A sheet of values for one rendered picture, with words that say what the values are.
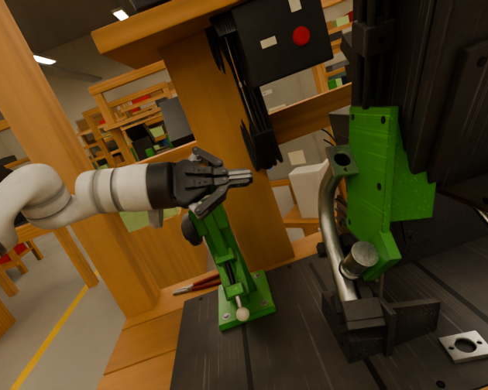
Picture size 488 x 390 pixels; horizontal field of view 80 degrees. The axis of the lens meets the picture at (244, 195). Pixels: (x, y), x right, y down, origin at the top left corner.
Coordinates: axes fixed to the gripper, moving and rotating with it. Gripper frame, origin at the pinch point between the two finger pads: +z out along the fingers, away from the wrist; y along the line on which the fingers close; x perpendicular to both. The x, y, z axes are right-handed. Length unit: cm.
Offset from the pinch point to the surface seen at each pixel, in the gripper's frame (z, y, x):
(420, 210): 24.7, -9.9, -2.7
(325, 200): 15.6, -1.9, 8.0
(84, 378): -112, -33, 190
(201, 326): -11.6, -19.4, 33.1
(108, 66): -347, 803, 592
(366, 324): 16.9, -23.3, 8.4
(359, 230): 18.3, -9.6, 4.0
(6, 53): -47, 37, 1
